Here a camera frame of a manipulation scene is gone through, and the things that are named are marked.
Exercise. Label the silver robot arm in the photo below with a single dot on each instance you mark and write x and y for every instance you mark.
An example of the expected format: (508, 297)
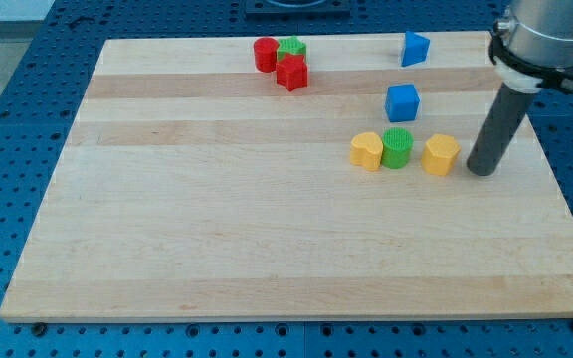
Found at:
(532, 46)

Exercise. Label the yellow heart block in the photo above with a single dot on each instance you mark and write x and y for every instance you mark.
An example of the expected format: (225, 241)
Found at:
(366, 150)

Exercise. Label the red star block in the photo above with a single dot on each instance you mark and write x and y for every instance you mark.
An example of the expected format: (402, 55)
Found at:
(292, 72)

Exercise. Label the green star block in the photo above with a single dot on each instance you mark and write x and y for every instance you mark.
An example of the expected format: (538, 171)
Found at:
(290, 46)

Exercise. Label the light wooden board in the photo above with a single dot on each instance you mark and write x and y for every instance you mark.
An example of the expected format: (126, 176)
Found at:
(194, 188)

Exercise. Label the green cylinder block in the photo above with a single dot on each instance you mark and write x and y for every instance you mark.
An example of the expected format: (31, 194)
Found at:
(397, 146)

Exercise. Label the red cylinder block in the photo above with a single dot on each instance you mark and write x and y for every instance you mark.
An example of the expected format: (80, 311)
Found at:
(265, 54)

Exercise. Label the blue cube block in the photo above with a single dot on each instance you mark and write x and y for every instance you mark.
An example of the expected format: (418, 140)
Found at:
(402, 103)

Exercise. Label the yellow hexagon block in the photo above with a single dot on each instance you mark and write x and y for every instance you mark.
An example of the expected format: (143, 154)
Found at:
(440, 154)

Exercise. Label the blue triangle block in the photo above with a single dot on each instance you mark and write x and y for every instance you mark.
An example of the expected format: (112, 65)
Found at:
(415, 49)

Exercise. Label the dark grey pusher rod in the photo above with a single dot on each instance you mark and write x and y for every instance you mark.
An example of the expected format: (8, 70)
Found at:
(503, 120)

